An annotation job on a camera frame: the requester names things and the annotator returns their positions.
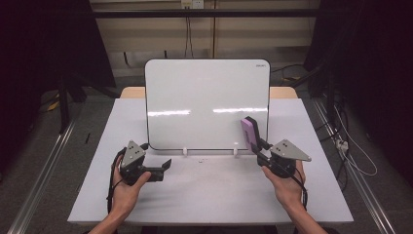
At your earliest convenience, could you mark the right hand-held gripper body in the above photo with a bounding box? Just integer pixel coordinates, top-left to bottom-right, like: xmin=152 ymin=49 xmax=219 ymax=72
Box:
xmin=257 ymin=138 xmax=313 ymax=179

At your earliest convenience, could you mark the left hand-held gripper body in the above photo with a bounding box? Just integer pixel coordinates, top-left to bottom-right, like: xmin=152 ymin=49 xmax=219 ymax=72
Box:
xmin=119 ymin=139 xmax=165 ymax=187

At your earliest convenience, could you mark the purple whiteboard eraser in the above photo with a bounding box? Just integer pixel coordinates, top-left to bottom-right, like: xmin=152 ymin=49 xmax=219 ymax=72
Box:
xmin=240 ymin=116 xmax=263 ymax=152

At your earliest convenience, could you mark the white whiteboard with black rim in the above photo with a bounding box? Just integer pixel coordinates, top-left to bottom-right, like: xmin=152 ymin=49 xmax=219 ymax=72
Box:
xmin=144 ymin=58 xmax=272 ymax=151

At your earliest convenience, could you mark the person's right hand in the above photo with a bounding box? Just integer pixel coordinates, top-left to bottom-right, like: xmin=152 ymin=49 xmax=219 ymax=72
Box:
xmin=261 ymin=161 xmax=307 ymax=213

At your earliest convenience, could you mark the person's left hand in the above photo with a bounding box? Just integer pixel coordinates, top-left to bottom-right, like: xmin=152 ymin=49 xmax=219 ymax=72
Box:
xmin=109 ymin=154 xmax=153 ymax=216

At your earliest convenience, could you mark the black metal stand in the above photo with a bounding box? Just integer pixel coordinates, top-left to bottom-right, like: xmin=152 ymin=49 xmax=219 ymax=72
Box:
xmin=57 ymin=73 xmax=89 ymax=135

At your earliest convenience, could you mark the black curtain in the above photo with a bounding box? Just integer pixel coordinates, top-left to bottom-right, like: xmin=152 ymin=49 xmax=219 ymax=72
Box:
xmin=303 ymin=0 xmax=413 ymax=183
xmin=0 ymin=0 xmax=117 ymax=98

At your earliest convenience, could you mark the black horizontal metal bar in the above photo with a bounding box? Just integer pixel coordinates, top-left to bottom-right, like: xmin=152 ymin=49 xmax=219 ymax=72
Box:
xmin=92 ymin=9 xmax=321 ymax=20

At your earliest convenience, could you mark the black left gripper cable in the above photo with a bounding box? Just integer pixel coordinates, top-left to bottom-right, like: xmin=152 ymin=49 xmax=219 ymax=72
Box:
xmin=105 ymin=146 xmax=129 ymax=215

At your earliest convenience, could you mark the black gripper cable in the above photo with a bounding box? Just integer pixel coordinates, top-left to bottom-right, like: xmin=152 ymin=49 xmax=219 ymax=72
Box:
xmin=105 ymin=146 xmax=129 ymax=215
xmin=289 ymin=169 xmax=309 ymax=212

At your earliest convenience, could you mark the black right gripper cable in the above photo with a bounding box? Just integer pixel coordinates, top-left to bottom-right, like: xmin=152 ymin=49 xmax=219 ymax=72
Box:
xmin=289 ymin=169 xmax=309 ymax=212

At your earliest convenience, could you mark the aluminium floor rail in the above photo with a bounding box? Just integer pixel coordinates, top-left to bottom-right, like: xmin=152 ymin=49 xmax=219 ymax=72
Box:
xmin=311 ymin=97 xmax=397 ymax=234
xmin=6 ymin=119 xmax=80 ymax=234

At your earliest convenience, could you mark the white floor cable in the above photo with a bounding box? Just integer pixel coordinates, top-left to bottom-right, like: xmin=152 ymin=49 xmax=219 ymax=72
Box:
xmin=333 ymin=102 xmax=380 ymax=178

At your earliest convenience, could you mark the thin black wall cable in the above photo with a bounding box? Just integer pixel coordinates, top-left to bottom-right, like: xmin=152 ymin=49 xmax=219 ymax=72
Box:
xmin=184 ymin=17 xmax=190 ymax=59

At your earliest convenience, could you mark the white wall socket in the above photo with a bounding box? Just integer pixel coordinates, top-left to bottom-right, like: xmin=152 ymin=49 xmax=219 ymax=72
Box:
xmin=180 ymin=0 xmax=206 ymax=10

